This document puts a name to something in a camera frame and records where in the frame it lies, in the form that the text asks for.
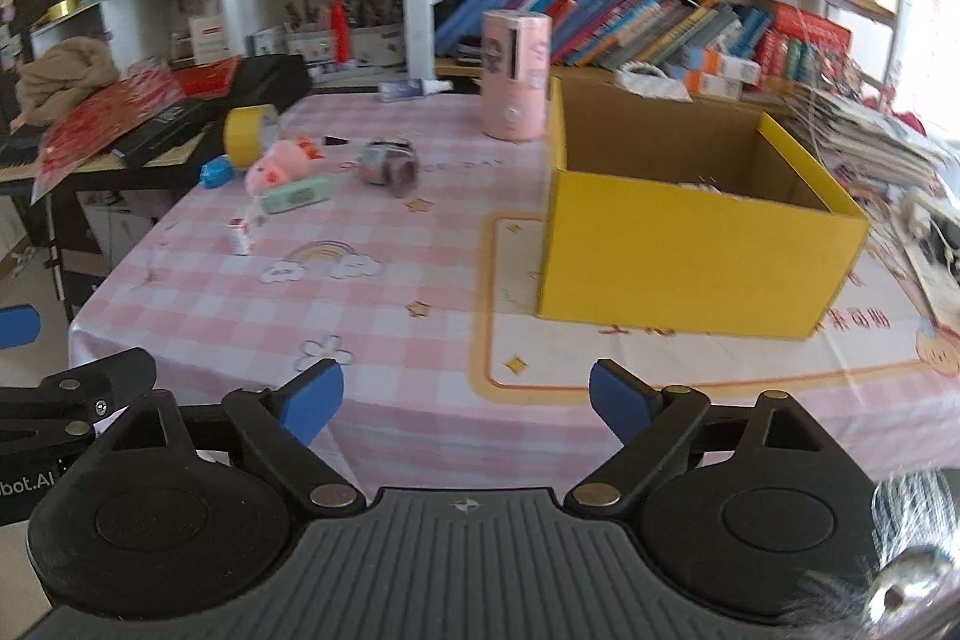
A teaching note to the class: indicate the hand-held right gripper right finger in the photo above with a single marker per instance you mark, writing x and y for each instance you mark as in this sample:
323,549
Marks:
619,400

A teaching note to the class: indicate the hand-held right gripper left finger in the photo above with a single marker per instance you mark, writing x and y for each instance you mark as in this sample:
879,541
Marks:
311,400

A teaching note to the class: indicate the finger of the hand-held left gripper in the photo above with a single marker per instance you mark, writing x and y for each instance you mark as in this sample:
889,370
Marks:
90,381
19,325

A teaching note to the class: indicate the yellow cardboard box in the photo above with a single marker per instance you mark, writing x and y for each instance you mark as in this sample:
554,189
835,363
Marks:
675,250

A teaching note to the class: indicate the small white red carton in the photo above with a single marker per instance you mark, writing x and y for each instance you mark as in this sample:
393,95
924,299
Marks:
240,237

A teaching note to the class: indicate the mint green case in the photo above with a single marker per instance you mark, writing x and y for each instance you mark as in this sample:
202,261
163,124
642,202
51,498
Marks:
296,194

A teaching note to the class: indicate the pink pig plush toy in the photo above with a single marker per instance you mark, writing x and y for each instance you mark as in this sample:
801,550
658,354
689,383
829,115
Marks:
274,164

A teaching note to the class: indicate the pink checked tablecloth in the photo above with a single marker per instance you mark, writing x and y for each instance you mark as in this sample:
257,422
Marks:
375,310

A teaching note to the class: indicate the red printed paper sheet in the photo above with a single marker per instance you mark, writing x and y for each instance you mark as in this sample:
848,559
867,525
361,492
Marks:
105,123

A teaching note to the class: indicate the black long box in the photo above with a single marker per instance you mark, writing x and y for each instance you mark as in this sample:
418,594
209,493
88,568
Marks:
169,130

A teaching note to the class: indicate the beige cloth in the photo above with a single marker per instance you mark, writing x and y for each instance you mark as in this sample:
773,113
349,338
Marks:
64,74

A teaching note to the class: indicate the yellow tape roll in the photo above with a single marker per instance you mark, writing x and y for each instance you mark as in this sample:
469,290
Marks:
240,138

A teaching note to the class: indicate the red paper packet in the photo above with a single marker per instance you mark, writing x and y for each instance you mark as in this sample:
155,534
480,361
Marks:
206,79

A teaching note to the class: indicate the white lace basket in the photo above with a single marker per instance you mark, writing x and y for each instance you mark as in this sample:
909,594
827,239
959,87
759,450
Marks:
651,83

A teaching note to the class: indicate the grey fluffy clothing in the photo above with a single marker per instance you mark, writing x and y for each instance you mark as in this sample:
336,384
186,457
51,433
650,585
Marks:
911,535

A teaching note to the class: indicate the black keyboard bag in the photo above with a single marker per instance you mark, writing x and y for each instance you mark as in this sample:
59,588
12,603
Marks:
262,81

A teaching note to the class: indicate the white squeeze tube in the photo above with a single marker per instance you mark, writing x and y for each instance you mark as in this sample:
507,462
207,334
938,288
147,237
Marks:
409,89

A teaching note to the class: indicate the orange white small box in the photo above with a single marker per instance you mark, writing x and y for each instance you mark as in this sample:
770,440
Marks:
731,66
709,84

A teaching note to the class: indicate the pink cylindrical humidifier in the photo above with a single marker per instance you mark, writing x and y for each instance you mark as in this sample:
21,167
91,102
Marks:
514,85

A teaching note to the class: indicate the white card red label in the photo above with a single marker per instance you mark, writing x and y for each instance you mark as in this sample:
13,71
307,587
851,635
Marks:
208,40

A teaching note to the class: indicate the white power adapter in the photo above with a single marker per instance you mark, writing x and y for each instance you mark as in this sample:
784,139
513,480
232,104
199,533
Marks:
926,220

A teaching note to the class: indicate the white pen holder box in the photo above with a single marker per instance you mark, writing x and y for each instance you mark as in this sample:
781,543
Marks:
367,44

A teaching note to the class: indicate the stack of newspapers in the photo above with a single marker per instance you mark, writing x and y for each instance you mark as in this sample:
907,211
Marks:
877,141

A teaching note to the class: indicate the red glue bottle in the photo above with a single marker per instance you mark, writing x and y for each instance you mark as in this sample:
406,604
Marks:
340,25

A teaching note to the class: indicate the row of colourful books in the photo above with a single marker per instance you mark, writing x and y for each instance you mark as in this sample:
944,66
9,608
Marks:
600,18

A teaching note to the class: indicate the red boxed book set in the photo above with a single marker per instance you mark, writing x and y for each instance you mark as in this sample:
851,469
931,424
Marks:
806,44

